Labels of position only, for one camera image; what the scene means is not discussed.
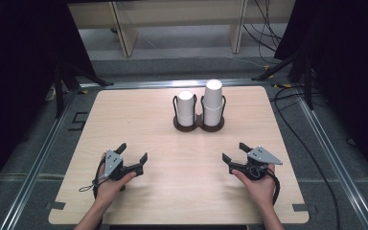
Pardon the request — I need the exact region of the metal floor rail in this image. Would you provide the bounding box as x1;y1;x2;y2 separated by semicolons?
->
295;94;368;230
0;85;80;230
79;78;271;90

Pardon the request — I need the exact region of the long black floor cable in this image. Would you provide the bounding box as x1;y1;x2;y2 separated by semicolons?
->
269;85;342;230

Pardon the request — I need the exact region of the person's left hand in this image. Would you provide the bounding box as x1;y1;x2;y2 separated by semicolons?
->
93;152;138;207

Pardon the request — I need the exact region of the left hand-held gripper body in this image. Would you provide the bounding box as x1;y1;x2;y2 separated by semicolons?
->
103;149;132;182

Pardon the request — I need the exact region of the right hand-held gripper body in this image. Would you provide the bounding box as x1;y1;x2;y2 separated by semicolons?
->
232;146;284;182

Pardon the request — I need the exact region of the bundle of black cables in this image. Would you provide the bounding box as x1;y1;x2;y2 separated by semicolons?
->
242;0;284;65

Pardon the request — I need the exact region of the black metal stand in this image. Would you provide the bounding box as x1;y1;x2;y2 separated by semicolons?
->
53;61;115;119
251;47;316;111

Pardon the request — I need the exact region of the dark brown double cup holder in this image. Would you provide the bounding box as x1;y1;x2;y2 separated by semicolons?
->
172;94;227;133

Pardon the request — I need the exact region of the black curtain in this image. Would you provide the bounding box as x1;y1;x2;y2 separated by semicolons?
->
0;0;96;200
273;0;368;181

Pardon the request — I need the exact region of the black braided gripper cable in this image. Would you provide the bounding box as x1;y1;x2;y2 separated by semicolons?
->
265;167;282;207
91;157;107;200

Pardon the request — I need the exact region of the person's right hand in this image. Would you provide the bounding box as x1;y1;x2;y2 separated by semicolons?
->
231;163;277;209

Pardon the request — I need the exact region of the grey lanyard cord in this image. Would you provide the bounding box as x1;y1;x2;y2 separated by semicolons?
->
78;173;109;193

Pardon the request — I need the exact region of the beige wooden shelf unit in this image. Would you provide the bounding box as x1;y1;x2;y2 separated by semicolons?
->
67;0;296;58

